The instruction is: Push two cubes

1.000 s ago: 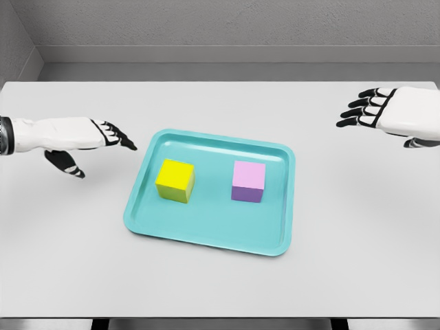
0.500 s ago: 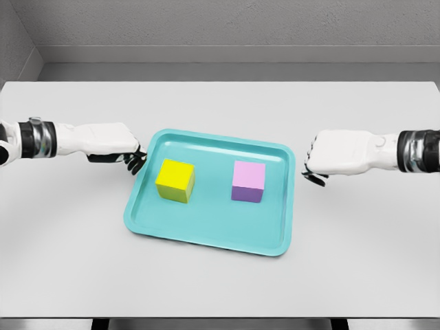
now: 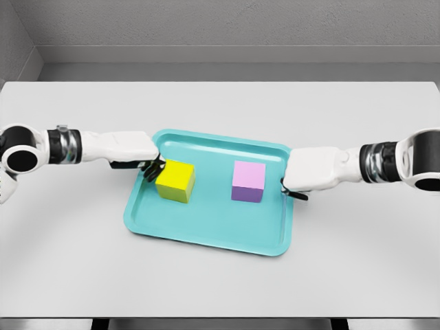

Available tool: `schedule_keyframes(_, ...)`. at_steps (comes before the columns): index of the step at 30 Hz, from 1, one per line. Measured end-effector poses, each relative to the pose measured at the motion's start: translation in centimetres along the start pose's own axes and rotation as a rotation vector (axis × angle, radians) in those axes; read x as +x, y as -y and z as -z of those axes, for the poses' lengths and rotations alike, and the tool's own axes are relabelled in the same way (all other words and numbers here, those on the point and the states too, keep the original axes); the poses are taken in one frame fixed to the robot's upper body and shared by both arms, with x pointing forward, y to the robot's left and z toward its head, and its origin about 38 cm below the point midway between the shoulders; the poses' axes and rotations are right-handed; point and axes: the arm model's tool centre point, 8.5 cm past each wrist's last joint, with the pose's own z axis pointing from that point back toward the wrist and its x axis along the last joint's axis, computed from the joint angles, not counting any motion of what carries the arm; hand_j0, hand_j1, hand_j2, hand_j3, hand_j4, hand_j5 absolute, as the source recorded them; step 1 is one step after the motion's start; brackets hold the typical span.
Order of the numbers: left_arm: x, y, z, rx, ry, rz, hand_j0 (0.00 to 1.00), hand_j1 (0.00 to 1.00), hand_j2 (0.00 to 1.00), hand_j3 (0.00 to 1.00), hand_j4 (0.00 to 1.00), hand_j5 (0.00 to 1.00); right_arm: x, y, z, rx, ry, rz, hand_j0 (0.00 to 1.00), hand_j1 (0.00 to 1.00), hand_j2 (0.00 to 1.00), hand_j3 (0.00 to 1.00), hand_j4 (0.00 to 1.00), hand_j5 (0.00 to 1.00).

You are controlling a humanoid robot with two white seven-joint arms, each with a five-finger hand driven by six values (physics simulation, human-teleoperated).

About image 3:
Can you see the pink purple cube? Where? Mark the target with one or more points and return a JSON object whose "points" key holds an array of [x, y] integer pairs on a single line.
{"points": [[248, 180]]}

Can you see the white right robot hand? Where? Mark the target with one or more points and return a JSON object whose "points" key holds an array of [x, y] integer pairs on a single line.
{"points": [[313, 168]]}

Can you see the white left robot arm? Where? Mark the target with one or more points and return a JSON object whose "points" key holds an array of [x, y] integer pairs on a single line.
{"points": [[65, 148]]}

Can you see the turquoise tray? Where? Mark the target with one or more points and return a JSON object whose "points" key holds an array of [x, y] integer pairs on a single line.
{"points": [[213, 220]]}

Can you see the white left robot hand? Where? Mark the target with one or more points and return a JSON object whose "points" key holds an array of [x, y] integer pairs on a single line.
{"points": [[134, 148]]}

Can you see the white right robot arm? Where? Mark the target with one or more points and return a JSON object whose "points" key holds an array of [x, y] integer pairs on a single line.
{"points": [[385, 161]]}

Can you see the yellow cube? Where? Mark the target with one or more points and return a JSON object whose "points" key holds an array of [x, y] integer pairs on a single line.
{"points": [[175, 180]]}

